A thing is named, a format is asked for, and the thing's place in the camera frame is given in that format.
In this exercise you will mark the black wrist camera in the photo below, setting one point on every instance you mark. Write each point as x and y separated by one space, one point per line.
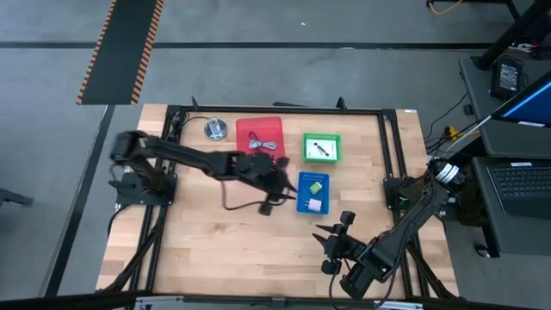
264 209
331 267

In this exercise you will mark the blue slotted plastic basket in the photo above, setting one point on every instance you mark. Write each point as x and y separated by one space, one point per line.
303 189

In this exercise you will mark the black table frame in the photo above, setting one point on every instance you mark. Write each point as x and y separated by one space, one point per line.
301 110

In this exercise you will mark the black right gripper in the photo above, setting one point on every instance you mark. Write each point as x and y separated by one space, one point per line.
346 245

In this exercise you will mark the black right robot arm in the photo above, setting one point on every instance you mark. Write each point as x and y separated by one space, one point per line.
413 219

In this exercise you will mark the black orange striped floor mat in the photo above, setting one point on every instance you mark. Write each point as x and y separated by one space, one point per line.
120 51

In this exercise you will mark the green slotted plastic basket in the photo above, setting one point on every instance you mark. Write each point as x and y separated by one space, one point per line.
305 148

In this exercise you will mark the pink plastic bin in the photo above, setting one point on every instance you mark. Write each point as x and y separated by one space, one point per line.
271 127

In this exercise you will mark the pink white power adapter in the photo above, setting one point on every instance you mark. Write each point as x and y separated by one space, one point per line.
314 205

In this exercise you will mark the black laptop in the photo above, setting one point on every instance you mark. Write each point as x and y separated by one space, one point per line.
521 185

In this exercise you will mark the white box with black print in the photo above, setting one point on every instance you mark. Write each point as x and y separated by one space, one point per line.
329 144

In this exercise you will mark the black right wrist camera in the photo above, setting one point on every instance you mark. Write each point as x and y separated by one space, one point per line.
331 267

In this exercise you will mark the small green white charger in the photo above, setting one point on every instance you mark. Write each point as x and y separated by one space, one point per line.
316 187

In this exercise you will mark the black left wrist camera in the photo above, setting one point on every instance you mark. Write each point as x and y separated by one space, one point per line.
264 209

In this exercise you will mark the dark grey chair leg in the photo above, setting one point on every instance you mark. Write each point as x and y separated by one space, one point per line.
13 196

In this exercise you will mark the grey side desk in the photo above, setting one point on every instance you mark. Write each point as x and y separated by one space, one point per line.
478 86

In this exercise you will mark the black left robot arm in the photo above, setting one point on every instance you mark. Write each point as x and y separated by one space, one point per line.
181 153

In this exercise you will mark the yellow power plug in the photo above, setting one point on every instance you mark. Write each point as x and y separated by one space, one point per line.
451 131

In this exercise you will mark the monitor with blue screen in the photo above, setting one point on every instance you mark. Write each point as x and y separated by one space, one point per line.
534 103

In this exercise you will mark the black horizontal crossbar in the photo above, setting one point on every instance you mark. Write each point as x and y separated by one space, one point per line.
258 300

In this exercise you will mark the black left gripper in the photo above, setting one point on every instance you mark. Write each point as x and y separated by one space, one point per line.
258 168

